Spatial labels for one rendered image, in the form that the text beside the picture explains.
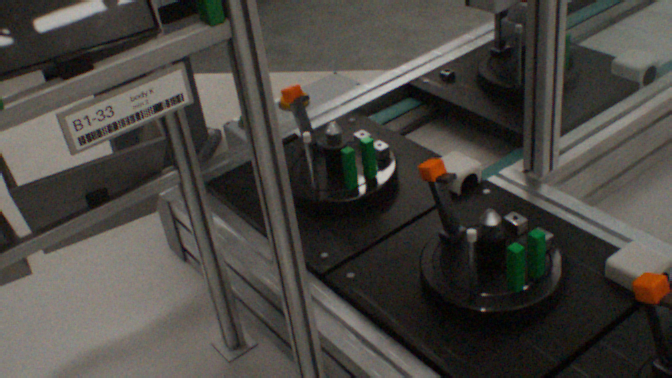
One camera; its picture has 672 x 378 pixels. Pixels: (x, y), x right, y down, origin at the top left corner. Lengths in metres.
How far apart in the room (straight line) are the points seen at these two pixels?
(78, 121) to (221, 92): 0.96
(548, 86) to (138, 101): 0.51
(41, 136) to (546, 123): 0.89
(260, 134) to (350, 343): 0.27
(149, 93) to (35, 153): 0.91
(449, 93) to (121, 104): 0.68
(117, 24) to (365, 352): 0.38
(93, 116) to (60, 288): 0.61
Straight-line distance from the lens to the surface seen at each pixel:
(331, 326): 0.79
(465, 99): 1.11
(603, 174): 1.08
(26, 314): 1.08
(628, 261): 0.81
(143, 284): 1.06
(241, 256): 0.89
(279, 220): 0.63
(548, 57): 0.89
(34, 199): 0.71
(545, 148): 0.95
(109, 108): 0.52
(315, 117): 1.13
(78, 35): 0.55
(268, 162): 0.60
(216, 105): 1.42
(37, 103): 0.50
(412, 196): 0.92
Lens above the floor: 1.51
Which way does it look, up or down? 35 degrees down
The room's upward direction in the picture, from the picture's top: 9 degrees counter-clockwise
